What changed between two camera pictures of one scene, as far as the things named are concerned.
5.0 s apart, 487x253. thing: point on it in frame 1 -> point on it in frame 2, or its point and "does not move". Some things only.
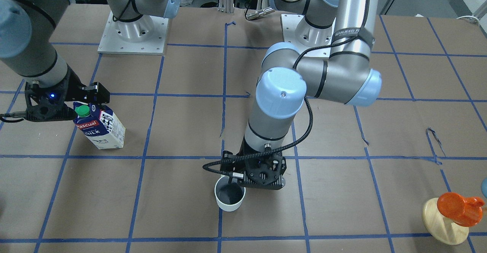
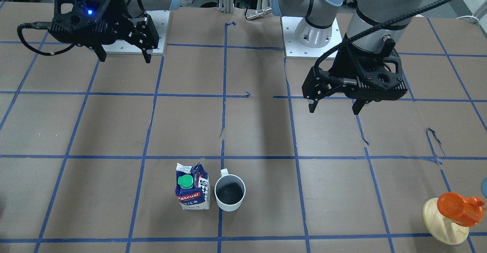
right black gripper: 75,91 -> 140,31
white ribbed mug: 229,193 does not move
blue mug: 484,188 does not move
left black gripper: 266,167 -> 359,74
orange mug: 465,212 does not move
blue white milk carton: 98,124 -> 193,186
